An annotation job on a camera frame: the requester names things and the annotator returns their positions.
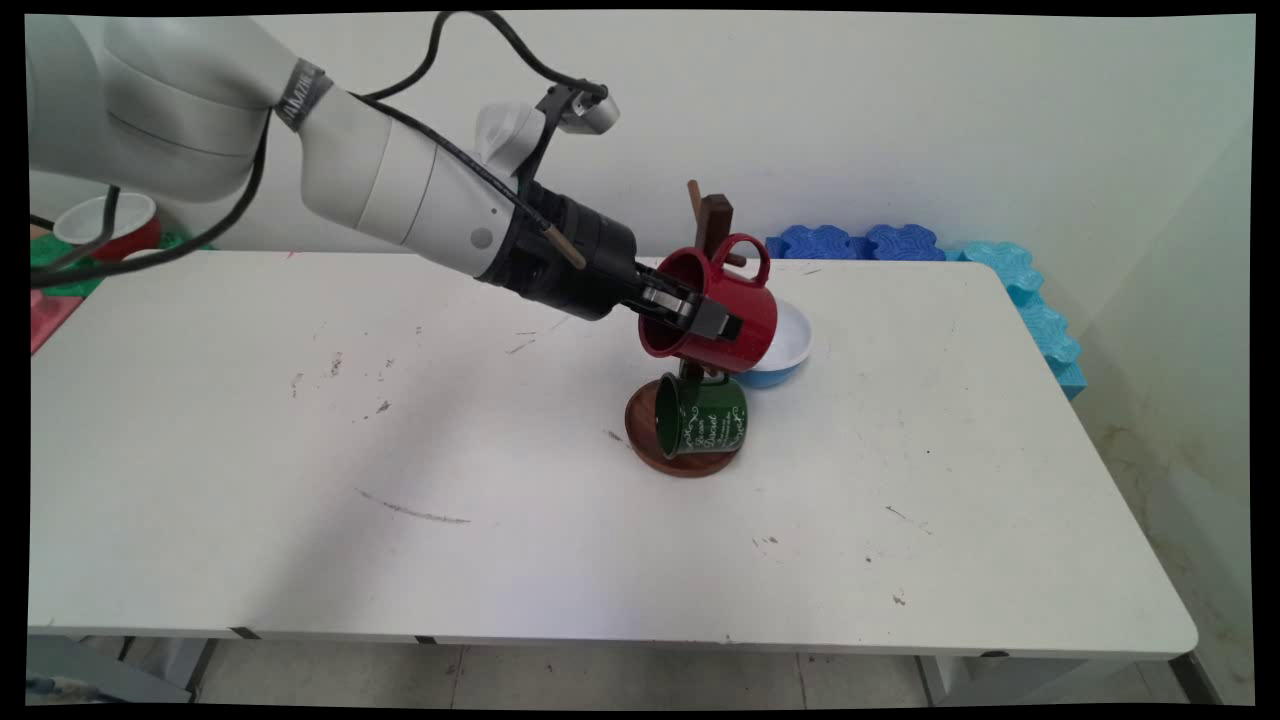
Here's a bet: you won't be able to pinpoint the red enamel mug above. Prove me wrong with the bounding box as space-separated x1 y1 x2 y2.
638 233 779 376

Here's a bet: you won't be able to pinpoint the light blue foam tiles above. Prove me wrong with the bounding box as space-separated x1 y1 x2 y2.
945 240 1089 401

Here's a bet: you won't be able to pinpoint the pink foam mat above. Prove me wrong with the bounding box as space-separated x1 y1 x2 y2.
30 285 86 356

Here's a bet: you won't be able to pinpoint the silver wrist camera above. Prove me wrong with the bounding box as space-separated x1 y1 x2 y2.
545 85 621 136

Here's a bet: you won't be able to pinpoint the red bowl white inside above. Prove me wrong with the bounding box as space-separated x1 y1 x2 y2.
53 192 163 261

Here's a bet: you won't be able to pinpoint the dark wooden mug tree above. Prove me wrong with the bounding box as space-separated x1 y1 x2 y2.
624 180 749 479

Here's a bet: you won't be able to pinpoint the black camera cable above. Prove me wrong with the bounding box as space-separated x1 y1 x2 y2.
360 10 611 103

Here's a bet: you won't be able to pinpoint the green enamel mug white print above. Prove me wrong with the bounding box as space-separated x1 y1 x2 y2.
655 370 749 461

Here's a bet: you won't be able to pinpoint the blue bowl white inside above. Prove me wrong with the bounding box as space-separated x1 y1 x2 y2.
735 298 813 391

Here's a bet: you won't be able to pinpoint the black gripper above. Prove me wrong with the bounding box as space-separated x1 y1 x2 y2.
478 180 744 342

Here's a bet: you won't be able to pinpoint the green foam mat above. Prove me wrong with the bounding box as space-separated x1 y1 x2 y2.
30 232 216 299

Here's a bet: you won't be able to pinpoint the dark blue foam tile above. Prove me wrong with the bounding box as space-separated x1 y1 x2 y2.
765 225 867 261
864 225 947 263

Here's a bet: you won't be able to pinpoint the grey table leg frame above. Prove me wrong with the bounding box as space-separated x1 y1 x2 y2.
915 652 1223 706
28 635 216 706

